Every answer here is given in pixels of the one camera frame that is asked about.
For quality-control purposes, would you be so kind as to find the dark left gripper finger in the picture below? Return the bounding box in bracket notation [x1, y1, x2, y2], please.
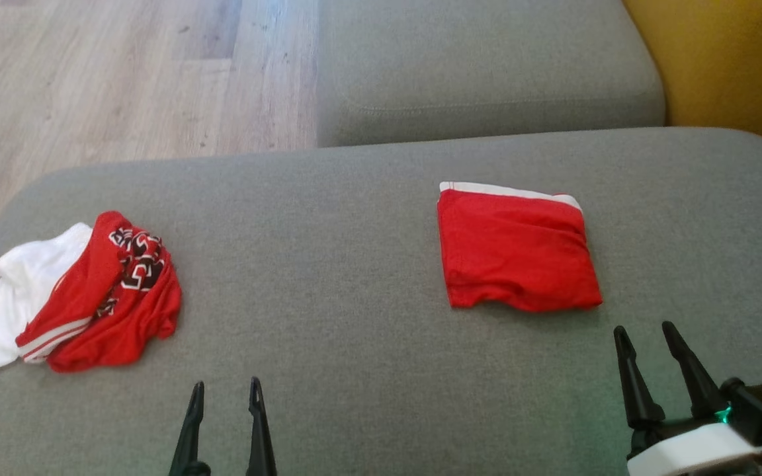
[169, 381, 212, 476]
[245, 377, 278, 476]

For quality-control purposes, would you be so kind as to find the red shorts white waistband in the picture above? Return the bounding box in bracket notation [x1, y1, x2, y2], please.
[437, 182, 603, 313]

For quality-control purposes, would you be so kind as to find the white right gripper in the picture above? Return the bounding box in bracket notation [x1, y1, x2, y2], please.
[613, 321, 762, 476]

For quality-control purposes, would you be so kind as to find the mustard yellow sofa backrest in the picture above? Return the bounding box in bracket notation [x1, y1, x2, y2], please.
[622, 0, 762, 165]

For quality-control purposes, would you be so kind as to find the red white printed jersey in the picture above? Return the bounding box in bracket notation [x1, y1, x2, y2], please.
[0, 210, 182, 375]

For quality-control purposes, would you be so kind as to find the small grey sofa cushion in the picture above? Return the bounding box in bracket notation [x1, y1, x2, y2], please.
[317, 0, 666, 147]

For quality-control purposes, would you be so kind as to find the large grey sofa seat cushion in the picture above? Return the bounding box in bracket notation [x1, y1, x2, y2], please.
[0, 127, 762, 476]

